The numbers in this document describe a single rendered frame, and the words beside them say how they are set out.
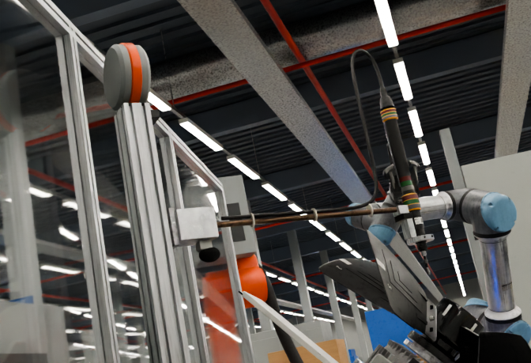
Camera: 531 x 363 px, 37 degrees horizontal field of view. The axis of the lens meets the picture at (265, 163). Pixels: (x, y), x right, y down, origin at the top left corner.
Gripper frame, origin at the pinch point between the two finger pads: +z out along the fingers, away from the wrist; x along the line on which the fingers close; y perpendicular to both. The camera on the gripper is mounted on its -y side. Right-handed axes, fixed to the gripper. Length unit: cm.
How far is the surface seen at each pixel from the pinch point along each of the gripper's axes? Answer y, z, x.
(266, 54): -284, -554, 70
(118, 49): -29, 45, 58
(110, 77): -25, 40, 62
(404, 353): 47, 15, 10
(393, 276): 31.5, 29.8, 9.5
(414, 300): 36.9, 22.5, 6.0
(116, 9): -385, -569, 226
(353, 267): 23.6, -3.8, 18.1
